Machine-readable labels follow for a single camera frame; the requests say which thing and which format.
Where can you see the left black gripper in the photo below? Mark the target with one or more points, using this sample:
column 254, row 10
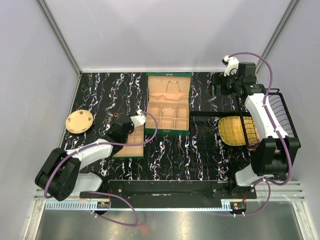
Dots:
column 132, row 126

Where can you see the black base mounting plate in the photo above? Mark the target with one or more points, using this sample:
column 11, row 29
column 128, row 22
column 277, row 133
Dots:
column 205, row 188

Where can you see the woven bamboo tray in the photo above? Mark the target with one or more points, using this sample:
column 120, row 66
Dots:
column 231, row 131

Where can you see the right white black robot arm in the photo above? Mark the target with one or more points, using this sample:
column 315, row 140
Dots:
column 276, row 151

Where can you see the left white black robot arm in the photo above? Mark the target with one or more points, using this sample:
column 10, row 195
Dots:
column 60, row 175

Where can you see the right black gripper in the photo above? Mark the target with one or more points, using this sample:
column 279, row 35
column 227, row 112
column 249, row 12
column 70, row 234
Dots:
column 219, row 79

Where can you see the black wire dish rack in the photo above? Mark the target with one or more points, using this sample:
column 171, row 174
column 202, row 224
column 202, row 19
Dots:
column 282, row 107

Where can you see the red patterned ceramic bowl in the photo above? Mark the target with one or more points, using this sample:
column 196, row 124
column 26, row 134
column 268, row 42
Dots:
column 253, row 136

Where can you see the aluminium rail front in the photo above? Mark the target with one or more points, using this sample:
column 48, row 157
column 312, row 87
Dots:
column 291, row 192

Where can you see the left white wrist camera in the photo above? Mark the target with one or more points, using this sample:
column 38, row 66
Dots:
column 139, row 119

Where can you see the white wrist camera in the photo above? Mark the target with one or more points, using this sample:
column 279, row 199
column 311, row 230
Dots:
column 139, row 119
column 231, row 65

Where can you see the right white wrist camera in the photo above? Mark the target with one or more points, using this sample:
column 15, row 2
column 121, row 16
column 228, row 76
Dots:
column 231, row 65

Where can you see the green jewelry box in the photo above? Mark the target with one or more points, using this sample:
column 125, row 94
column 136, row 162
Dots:
column 168, row 100

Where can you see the beige jewelry tray insert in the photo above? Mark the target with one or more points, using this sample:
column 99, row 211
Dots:
column 133, row 151

